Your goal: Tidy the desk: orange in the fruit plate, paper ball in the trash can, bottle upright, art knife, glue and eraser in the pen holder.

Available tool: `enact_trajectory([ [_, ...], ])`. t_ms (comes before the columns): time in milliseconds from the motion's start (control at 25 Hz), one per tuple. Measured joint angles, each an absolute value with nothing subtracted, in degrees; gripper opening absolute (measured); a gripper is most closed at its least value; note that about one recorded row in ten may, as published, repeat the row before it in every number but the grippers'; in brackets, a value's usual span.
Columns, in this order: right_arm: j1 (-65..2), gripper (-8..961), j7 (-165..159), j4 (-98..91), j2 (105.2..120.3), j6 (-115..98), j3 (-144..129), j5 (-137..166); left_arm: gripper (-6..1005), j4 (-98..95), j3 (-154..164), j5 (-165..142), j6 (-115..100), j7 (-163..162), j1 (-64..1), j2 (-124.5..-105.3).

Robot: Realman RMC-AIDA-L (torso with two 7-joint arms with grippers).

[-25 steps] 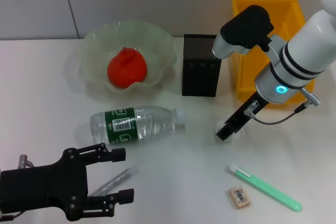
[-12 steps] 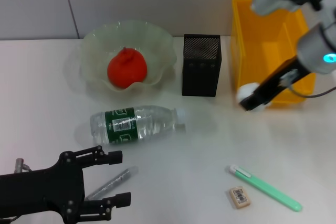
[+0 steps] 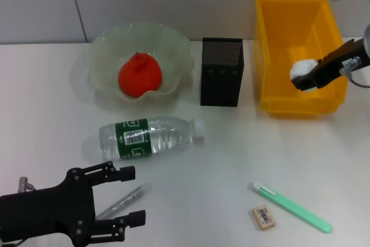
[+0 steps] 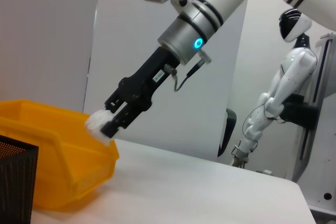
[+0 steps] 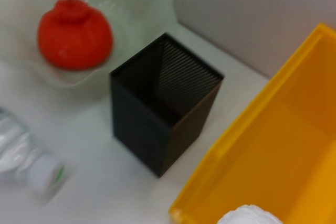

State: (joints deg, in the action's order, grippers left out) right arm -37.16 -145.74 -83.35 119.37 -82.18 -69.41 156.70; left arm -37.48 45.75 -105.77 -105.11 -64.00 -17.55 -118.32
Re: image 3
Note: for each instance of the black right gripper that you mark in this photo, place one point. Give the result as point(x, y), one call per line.
point(359, 57)

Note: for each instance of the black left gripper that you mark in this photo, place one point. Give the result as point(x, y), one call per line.
point(49, 212)

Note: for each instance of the white paper ball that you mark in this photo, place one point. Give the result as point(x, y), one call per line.
point(302, 67)

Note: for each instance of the clear green-label water bottle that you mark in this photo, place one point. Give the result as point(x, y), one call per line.
point(133, 138)

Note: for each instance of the beige eraser with barcode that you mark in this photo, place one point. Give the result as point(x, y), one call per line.
point(263, 218)

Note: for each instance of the mint green pen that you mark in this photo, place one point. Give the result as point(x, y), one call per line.
point(292, 208)

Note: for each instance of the grey glitter marker pen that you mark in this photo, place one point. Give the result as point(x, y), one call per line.
point(130, 198)

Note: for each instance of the black mesh pen holder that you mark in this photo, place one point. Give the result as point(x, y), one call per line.
point(221, 85)

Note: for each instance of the translucent green fruit bowl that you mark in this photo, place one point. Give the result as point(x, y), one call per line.
point(170, 53)

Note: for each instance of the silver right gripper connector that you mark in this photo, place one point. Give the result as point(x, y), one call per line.
point(350, 66)

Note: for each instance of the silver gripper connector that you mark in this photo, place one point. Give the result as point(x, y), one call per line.
point(24, 184)
point(350, 66)

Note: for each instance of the yellow plastic bin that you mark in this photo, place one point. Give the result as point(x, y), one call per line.
point(277, 41)

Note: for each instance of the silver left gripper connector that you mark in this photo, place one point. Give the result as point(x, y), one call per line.
point(24, 184)

